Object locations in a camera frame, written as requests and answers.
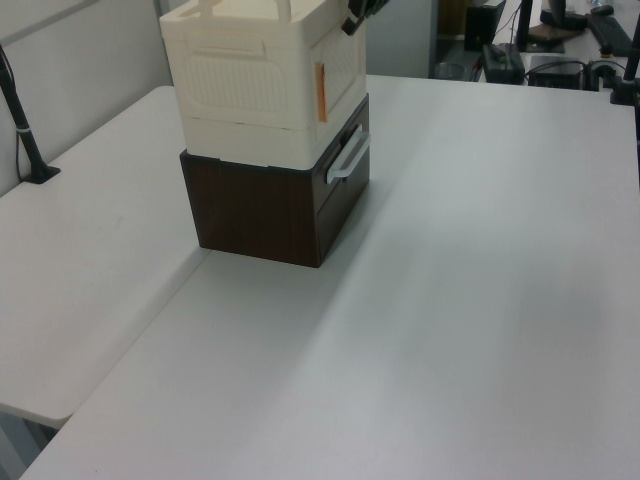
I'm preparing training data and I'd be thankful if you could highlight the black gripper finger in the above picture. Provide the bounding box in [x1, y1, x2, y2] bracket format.
[341, 11, 369, 37]

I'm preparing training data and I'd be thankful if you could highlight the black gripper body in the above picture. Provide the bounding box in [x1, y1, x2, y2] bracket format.
[349, 0, 392, 18]

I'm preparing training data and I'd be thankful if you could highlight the cream cabinet door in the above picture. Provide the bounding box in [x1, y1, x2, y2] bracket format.
[313, 23, 367, 126]

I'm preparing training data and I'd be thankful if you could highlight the orange door edge strip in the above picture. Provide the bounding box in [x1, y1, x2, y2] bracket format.
[314, 61, 330, 124]

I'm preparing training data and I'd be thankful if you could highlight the cream plastic storage cabinet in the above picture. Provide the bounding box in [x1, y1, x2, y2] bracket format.
[158, 0, 368, 169]

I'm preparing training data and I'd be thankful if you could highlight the dark brown drawer cabinet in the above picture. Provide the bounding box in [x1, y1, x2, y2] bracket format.
[178, 92, 373, 270]

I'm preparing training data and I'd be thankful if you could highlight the black computer tower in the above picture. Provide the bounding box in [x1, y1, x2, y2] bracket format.
[463, 0, 507, 52]

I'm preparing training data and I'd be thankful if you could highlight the dark brown drawer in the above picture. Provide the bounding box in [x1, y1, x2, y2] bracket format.
[316, 94, 373, 207]
[316, 172, 373, 269]

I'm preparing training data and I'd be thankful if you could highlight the black monitor stand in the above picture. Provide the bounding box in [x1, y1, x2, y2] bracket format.
[514, 0, 567, 55]

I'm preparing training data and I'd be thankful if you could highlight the small black box device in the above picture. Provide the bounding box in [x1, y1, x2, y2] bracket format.
[524, 55, 587, 90]

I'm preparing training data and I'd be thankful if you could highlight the black keyboard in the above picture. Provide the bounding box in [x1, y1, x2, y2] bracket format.
[588, 5, 635, 57]

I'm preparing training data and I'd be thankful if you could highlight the black clamp stand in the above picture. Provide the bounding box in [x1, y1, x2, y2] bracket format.
[587, 29, 640, 107]

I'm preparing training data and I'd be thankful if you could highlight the white drawer handle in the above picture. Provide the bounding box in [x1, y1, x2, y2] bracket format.
[324, 123, 373, 185]

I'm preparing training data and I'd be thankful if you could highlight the black camera stand pole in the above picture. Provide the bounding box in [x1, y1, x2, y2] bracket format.
[0, 43, 62, 187]

